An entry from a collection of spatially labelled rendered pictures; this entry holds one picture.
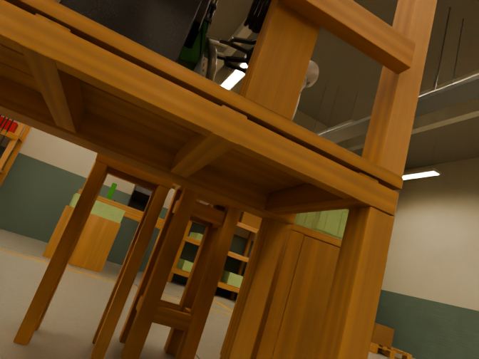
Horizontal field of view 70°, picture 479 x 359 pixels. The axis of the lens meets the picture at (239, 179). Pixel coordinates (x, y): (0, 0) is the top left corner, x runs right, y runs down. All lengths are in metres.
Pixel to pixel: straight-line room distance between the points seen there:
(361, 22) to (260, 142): 0.46
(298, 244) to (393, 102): 0.83
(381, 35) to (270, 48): 0.34
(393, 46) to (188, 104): 0.63
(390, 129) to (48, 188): 6.11
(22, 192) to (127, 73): 6.00
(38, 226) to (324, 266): 5.58
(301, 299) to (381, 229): 0.77
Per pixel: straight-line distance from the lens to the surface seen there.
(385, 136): 1.08
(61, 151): 6.78
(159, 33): 1.00
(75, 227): 1.53
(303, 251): 1.68
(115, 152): 1.32
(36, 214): 6.68
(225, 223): 1.70
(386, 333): 6.52
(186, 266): 6.36
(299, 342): 1.71
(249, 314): 1.48
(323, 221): 1.76
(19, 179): 6.76
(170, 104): 0.79
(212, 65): 1.19
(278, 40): 0.97
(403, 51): 1.16
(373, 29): 1.11
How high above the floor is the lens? 0.48
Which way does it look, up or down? 15 degrees up
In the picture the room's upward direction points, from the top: 18 degrees clockwise
